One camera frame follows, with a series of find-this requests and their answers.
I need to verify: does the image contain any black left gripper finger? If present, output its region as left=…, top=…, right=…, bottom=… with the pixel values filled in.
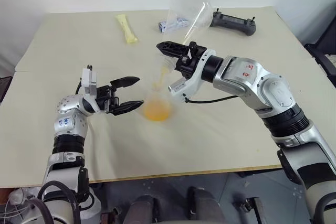
left=110, top=76, right=141, bottom=89
left=111, top=100, right=145, bottom=116

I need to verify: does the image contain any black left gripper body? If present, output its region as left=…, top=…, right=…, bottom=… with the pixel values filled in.
left=94, top=80, right=122, bottom=116

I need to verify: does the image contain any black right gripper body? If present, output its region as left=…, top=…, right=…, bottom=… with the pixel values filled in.
left=174, top=41, right=208, bottom=79

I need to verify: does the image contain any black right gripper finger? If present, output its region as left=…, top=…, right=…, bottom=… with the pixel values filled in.
left=156, top=41, right=191, bottom=59

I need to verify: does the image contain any blue and white carton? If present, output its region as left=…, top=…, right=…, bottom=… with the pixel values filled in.
left=158, top=16, right=190, bottom=34

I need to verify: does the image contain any small clear conical flask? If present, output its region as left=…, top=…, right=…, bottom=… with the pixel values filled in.
left=141, top=83, right=175, bottom=123

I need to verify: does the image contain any yellow plastic packet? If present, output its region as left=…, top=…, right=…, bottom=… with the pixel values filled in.
left=114, top=14, right=139, bottom=45

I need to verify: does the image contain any dark grey remote controller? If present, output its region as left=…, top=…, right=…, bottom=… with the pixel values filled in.
left=209, top=8, right=258, bottom=37

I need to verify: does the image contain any dark grey rounded shape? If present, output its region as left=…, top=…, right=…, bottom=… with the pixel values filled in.
left=128, top=194, right=162, bottom=224
left=186, top=186, right=227, bottom=224

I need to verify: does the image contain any black chair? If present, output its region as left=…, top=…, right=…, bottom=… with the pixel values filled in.
left=303, top=30, right=336, bottom=89

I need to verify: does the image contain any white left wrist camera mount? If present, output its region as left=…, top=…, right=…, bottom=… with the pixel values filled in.
left=80, top=64, right=99, bottom=97

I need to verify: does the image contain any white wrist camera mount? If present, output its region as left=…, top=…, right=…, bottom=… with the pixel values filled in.
left=167, top=49, right=217, bottom=103
left=80, top=64, right=99, bottom=97

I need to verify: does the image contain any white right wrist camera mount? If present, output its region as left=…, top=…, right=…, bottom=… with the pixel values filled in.
left=167, top=49, right=217, bottom=103

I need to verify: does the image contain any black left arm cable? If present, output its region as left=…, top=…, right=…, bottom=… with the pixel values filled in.
left=75, top=77, right=85, bottom=95

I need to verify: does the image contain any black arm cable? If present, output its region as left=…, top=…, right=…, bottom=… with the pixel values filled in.
left=75, top=77, right=85, bottom=95
left=184, top=94, right=240, bottom=104

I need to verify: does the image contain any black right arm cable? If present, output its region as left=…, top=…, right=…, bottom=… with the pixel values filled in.
left=184, top=94, right=240, bottom=104

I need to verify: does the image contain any white wire bundle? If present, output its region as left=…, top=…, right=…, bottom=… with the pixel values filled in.
left=0, top=188, right=40, bottom=224

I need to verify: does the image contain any black metal bracket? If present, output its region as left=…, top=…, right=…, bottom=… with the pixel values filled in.
left=233, top=196, right=267, bottom=224

